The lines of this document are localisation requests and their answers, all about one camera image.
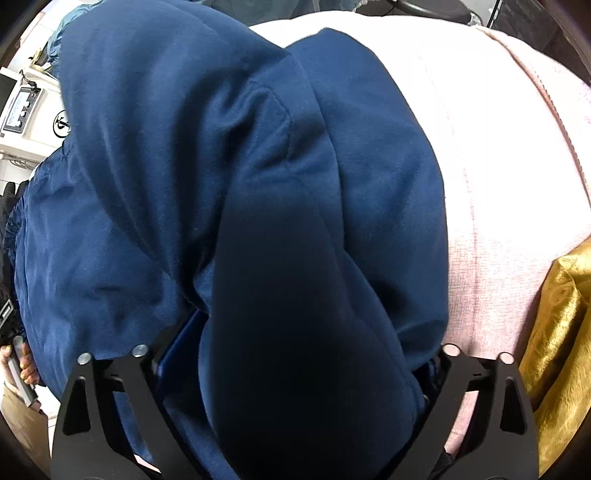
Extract navy padded jacket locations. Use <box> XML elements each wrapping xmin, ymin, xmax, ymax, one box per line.
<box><xmin>13</xmin><ymin>138</ymin><xmax>227</xmax><ymax>480</ymax></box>

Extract pale pink woven blanket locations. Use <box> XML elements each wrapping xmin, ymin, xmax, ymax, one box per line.
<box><xmin>249</xmin><ymin>18</ymin><xmax>591</xmax><ymax>459</ymax></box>

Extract black knit sweater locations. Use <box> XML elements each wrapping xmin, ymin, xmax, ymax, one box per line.
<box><xmin>0</xmin><ymin>180</ymin><xmax>27</xmax><ymax>306</ymax></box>

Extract person's left hand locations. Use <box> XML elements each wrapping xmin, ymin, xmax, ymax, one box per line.
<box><xmin>0</xmin><ymin>344</ymin><xmax>40</xmax><ymax>387</ymax></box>

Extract gold velvet cloth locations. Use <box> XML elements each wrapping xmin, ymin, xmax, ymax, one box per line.
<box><xmin>517</xmin><ymin>240</ymin><xmax>591</xmax><ymax>477</ymax></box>

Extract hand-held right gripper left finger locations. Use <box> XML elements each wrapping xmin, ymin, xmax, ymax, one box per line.
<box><xmin>50</xmin><ymin>308</ymin><xmax>209</xmax><ymax>480</ymax></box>

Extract navy fleece sweatshirt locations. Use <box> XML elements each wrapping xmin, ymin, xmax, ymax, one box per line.
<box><xmin>60</xmin><ymin>0</ymin><xmax>452</xmax><ymax>480</ymax></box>

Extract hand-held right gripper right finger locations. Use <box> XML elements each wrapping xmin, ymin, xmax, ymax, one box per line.
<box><xmin>413</xmin><ymin>344</ymin><xmax>540</xmax><ymax>480</ymax></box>

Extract white appliance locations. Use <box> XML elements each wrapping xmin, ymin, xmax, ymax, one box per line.
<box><xmin>0</xmin><ymin>65</ymin><xmax>71</xmax><ymax>163</ymax></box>

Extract black chair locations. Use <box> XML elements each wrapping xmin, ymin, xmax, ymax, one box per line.
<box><xmin>392</xmin><ymin>0</ymin><xmax>477</xmax><ymax>29</ymax></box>

